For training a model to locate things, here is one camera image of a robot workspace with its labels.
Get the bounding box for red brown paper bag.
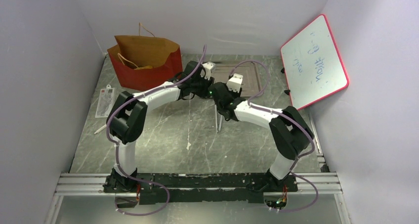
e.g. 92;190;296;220
107;23;183;91

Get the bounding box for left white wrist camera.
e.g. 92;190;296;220
202;62;216;80

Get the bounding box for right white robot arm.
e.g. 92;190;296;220
209;83;314;191

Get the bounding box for metal baking tray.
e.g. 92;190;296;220
212;61;263;97

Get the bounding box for clear plastic package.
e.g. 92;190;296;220
95;84;115;118

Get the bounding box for aluminium rail frame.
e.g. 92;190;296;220
44;117;352;224

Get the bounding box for metal tongs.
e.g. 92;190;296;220
214;105;223;133

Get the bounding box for red framed whiteboard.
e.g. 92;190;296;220
280;14;349;110

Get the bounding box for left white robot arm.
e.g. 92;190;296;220
106;61;216;192

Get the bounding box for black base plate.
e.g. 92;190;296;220
103;171;298;206

